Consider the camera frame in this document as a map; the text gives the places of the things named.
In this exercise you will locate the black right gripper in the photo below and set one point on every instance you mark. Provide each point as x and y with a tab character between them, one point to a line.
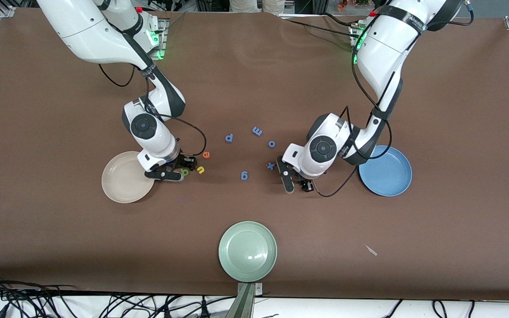
182	160

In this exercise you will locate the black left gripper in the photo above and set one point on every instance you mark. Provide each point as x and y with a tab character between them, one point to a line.
306	183

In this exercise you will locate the green foam letter b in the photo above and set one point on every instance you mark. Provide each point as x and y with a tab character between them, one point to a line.
186	172

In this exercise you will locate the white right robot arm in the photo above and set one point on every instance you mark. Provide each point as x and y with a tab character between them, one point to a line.
82	26

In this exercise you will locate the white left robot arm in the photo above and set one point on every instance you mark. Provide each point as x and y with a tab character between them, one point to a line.
387	48

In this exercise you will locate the blue foam letter x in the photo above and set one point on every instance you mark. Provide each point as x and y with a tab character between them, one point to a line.
271	166

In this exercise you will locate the blue foam letter p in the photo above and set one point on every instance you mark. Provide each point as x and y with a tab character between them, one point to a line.
227	138

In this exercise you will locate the blue foam letter g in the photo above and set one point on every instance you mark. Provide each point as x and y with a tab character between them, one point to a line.
246	176

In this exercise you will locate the beige round plate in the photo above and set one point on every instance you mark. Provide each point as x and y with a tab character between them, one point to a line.
122	185

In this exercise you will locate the blue foam letter m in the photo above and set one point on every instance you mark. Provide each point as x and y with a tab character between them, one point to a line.
257	131

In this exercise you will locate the blue round plate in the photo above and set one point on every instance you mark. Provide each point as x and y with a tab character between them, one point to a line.
389	176

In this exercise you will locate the green round plate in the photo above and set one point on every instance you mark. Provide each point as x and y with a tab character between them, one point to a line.
248	251

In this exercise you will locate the white tape scrap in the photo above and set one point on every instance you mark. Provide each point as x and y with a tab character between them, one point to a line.
371	251

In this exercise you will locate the person in beige trousers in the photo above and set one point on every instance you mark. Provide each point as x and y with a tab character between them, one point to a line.
245	4

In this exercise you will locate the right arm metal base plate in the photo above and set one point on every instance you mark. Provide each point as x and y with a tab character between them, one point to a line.
162	44

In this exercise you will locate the metal camera post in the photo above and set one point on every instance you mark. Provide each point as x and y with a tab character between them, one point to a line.
245	302

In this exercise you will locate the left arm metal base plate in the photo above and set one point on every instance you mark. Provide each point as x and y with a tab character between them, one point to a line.
352	31

